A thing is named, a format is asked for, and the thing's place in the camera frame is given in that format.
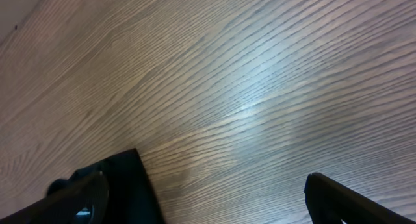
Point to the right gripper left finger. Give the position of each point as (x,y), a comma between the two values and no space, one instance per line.
(83,201)

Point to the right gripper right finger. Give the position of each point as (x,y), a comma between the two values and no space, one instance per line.
(329,202)

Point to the black polo shirt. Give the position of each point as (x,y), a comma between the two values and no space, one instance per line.
(132,199)

